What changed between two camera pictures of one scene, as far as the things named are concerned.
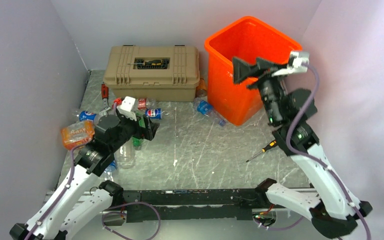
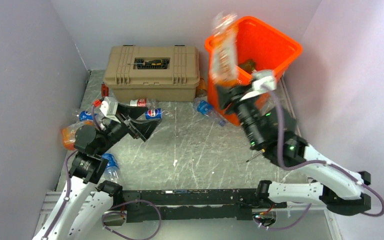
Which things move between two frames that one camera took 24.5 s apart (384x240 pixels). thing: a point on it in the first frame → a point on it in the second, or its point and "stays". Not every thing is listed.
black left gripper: x=147 y=132 stays
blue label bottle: x=205 y=108 stays
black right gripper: x=241 y=69 → x=229 y=96
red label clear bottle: x=144 y=103 stays
